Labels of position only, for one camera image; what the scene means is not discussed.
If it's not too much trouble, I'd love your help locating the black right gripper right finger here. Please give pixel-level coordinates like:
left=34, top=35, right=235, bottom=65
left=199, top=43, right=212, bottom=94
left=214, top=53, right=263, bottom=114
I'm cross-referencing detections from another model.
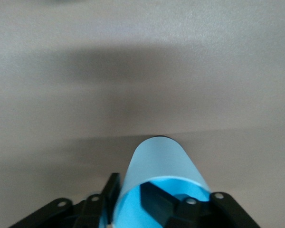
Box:
left=140, top=181, right=259, bottom=228

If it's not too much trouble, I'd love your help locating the light blue plastic cup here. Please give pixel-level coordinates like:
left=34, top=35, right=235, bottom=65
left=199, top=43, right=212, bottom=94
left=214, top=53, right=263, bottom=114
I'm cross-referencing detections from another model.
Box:
left=113, top=135, right=212, bottom=228

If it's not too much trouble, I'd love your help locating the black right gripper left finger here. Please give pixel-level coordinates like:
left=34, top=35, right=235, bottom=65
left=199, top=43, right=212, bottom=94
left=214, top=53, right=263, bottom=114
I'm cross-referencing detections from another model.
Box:
left=8, top=172, right=122, bottom=228

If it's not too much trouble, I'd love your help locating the brown table cloth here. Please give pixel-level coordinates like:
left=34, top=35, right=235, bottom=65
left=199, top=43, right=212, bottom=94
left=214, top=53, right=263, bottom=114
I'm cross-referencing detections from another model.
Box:
left=0, top=0, right=285, bottom=228

